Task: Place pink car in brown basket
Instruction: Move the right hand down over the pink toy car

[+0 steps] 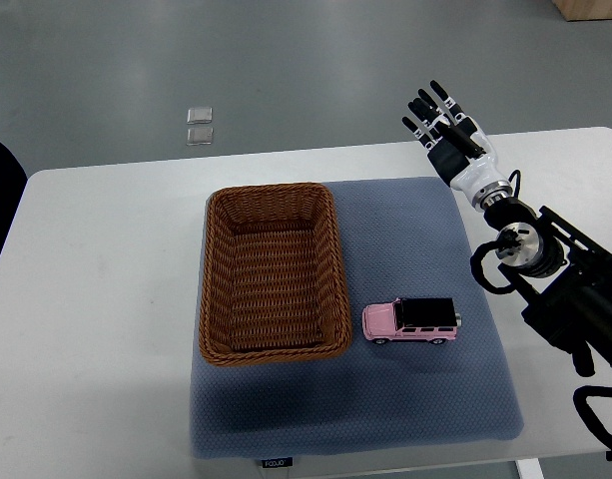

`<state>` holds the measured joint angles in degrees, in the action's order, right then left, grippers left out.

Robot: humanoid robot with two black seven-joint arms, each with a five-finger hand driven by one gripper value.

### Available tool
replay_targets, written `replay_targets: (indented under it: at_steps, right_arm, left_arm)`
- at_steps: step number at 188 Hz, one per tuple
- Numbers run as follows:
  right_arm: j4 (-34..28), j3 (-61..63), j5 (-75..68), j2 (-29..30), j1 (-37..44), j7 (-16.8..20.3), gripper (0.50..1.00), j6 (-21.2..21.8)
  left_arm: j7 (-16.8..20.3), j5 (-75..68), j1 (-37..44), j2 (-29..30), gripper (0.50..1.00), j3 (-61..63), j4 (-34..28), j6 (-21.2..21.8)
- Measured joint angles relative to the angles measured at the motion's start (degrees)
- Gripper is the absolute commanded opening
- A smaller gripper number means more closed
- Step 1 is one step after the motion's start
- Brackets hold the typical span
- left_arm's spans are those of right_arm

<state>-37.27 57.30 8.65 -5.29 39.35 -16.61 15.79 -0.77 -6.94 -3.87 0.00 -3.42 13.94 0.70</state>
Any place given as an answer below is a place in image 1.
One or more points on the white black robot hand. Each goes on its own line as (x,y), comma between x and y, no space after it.
(456,147)

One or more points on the pink toy car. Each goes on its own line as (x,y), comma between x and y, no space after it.
(430,320)

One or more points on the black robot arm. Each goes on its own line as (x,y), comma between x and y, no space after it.
(564,276)

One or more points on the brown wicker basket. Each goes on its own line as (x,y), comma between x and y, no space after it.
(273,286)

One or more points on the blue-grey foam mat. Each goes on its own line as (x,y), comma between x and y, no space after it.
(400,238)

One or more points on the wooden box corner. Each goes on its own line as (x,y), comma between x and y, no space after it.
(584,10)

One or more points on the upper floor plate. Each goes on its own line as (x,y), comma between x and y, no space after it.
(199,115)

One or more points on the floor plate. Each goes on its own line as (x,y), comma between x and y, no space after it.
(200,136)
(199,115)

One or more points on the lower floor plate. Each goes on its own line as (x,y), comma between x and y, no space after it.
(200,136)

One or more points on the white table leg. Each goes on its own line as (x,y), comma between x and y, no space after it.
(529,469)

